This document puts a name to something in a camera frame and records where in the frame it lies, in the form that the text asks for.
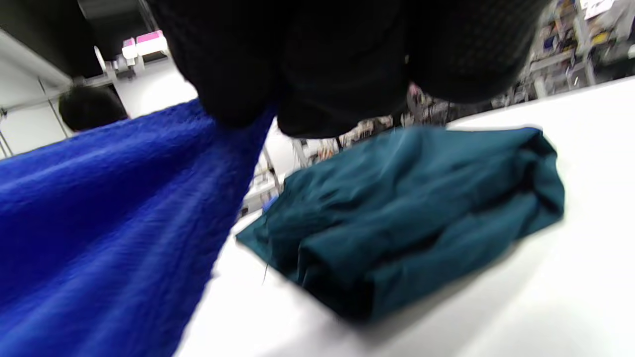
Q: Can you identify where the person's right hand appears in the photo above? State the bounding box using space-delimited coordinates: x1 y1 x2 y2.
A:
146 0 549 138

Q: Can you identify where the dark teal towel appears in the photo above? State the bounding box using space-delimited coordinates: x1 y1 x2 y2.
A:
236 126 565 323

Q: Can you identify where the blue towel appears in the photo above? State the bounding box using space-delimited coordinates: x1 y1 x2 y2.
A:
0 99 276 357

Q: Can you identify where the metal shelving rack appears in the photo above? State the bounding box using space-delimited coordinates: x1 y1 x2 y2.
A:
496 0 635 107

